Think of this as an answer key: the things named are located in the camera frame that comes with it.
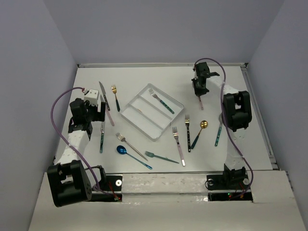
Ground purple cable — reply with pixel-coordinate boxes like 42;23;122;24
194;57;255;193
51;87;118;200

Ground teal slim fork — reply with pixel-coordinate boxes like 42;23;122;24
145;151;179;164

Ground silver slim fork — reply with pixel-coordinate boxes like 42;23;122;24
115;132;148;161

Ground blue spoon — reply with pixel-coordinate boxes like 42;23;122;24
116;145;153;170

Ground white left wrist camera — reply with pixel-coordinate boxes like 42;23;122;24
84;89;100;106

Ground teal handled spoon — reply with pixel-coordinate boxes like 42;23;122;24
215;114;223;147

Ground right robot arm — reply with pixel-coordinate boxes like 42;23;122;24
192;58;252;171

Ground dark dotted handled fork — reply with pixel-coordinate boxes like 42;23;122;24
185;115;191;153

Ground pink handled spoon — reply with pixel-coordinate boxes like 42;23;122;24
198;96;204;110

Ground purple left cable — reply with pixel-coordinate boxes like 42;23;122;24
51;87;118;200

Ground gold spoon green handle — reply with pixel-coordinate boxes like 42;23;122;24
191;120;208;149

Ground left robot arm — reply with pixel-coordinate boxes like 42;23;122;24
47;96;106;207

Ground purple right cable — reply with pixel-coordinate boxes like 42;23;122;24
194;57;255;193

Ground dark marbled handled knife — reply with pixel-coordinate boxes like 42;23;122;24
99;81;111;111

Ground teal handled fork in tray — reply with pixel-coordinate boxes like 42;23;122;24
149;88;175;114

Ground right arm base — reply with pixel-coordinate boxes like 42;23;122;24
205;164;253;202

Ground teal handled knife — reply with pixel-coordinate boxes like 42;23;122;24
100;124;104;154

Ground pink handled fork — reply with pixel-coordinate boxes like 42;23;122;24
172;127;186;167

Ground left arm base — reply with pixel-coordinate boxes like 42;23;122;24
85;166;123;202

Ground gold fork green handle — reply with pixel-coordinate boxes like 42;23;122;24
111;85;120;112

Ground white cutlery tray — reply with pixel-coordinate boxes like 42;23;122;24
120;83;184;141

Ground pink handled knife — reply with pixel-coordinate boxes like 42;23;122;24
100;96;115;126

